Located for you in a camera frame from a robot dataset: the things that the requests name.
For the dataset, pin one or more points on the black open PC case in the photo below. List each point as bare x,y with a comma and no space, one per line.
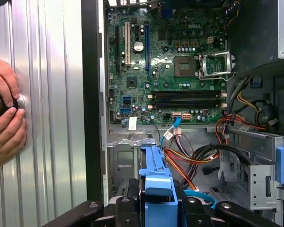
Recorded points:
92,94

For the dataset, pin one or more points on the person's right hand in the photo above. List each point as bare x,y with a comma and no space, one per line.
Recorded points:
9,137

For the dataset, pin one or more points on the grey optical drive cage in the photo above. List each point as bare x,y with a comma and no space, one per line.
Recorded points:
260,184

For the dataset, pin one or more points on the metal locking lever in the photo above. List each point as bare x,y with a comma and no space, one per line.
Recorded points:
217,75

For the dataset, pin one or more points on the green motherboard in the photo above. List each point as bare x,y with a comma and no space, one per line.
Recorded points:
170,35

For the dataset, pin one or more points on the black RAM slot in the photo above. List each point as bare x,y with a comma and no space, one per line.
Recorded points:
187,93
187,104

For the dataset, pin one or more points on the grey power supply unit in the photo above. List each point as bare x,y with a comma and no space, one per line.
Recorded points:
251,35

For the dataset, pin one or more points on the white expansion slot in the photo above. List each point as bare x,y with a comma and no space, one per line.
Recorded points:
127,42

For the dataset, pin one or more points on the CPU socket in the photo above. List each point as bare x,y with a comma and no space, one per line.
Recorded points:
184,66

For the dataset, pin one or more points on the silver coin cell battery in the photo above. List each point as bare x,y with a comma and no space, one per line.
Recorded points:
138,46

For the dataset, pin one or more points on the silver socket cover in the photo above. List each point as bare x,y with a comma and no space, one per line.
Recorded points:
204,56

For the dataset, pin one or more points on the small round black tool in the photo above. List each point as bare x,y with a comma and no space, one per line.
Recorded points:
6,104

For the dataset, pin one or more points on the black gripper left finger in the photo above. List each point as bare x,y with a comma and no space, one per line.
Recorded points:
92,208

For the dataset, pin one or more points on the black expansion slot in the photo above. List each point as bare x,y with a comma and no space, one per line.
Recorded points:
117,47

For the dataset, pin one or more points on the person's left hand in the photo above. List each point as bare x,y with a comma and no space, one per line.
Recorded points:
4,75

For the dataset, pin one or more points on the blue expansion slot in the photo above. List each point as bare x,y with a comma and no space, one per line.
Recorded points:
146,47

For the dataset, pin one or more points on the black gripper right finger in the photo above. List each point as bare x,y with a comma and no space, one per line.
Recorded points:
227,209

